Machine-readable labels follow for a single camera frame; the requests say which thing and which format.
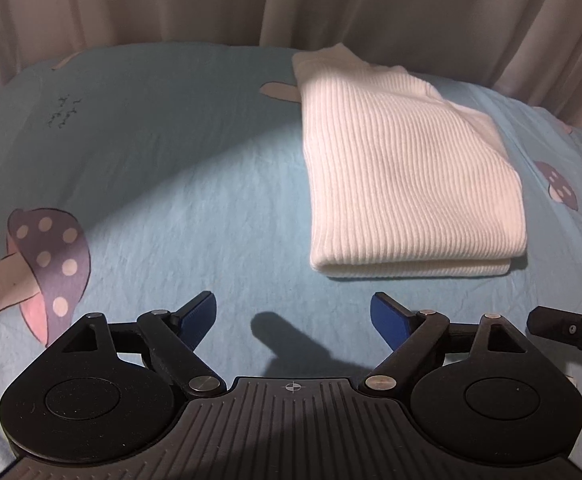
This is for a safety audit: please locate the beige curtain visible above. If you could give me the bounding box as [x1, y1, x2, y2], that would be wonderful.
[0, 0, 582, 136]

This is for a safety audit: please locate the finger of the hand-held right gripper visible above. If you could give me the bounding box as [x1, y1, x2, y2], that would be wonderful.
[528, 305, 582, 357]

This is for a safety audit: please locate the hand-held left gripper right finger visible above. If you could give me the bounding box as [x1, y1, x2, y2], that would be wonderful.
[359, 291, 528, 392]

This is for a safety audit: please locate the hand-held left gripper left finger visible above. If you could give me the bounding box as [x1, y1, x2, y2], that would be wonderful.
[62, 290, 228, 399]

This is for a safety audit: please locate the blue mushroom print bed sheet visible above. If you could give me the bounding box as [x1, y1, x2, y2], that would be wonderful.
[0, 42, 582, 480]

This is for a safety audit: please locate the white ribbed knit sweater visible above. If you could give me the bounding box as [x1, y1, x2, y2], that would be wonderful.
[291, 44, 529, 280]

